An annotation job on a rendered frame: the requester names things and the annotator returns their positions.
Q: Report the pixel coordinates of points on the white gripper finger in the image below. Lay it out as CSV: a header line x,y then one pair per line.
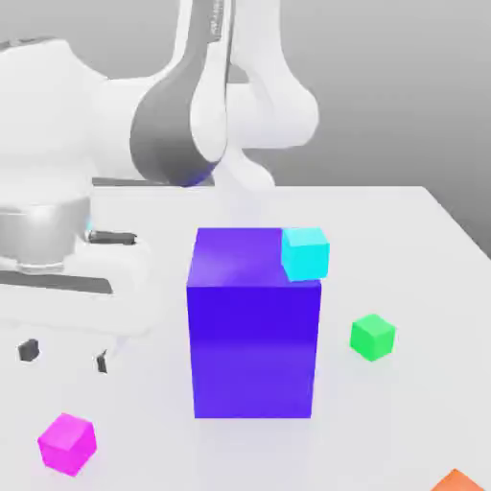
x,y
28,350
102,360

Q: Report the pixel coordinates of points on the small green cube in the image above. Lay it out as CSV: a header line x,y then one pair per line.
x,y
372,338

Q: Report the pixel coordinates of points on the small cyan cube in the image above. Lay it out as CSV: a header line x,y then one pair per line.
x,y
305,255

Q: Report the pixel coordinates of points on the large purple box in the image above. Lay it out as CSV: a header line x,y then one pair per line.
x,y
253,345

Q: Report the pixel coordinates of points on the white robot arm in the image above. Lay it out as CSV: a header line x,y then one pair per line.
x,y
57,126

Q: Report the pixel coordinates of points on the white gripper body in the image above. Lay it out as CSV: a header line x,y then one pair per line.
x,y
57,307

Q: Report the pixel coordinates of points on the small magenta cube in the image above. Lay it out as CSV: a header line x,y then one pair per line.
x,y
67,445

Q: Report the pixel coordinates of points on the small orange cube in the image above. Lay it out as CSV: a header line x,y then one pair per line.
x,y
457,482

